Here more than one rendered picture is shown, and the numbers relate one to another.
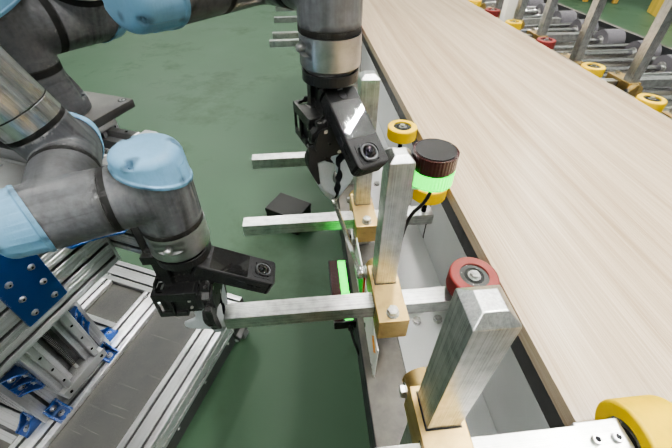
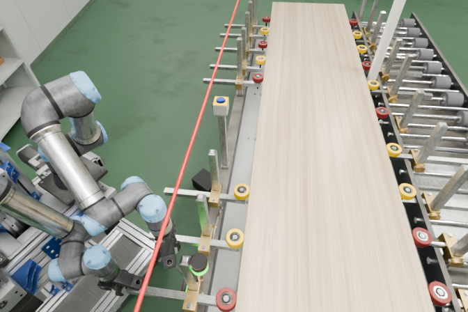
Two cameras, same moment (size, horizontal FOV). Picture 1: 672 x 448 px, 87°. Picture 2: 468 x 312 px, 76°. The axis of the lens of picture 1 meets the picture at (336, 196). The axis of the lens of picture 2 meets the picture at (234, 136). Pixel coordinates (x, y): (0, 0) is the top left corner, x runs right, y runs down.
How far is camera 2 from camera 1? 0.85 m
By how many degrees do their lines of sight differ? 12
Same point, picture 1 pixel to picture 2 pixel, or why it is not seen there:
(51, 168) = (67, 254)
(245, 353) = (161, 271)
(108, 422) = (88, 297)
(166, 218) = (99, 273)
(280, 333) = not seen: hidden behind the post
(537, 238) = (267, 283)
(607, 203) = (315, 269)
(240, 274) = (128, 284)
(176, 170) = (103, 262)
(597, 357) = not seen: outside the picture
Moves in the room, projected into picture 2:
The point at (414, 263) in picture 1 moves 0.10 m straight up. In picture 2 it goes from (238, 261) to (237, 253)
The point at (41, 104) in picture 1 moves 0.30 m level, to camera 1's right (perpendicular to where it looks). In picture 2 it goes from (67, 228) to (145, 246)
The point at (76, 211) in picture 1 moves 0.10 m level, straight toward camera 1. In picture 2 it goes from (73, 273) to (79, 301)
